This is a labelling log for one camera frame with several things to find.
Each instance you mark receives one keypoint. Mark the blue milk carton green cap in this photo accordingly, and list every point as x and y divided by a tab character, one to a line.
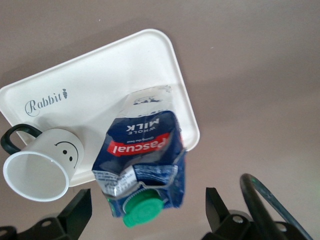
140	140

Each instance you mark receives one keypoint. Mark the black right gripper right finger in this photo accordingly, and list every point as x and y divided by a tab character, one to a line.
217	215

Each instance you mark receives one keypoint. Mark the cream rabbit print tray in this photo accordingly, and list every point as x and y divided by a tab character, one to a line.
100	82

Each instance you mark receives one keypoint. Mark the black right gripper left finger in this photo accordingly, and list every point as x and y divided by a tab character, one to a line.
75	215

